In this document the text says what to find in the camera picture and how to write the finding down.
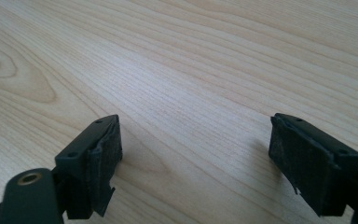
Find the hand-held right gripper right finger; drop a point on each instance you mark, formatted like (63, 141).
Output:
(307, 165)

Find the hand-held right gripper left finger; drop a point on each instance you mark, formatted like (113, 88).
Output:
(88, 165)

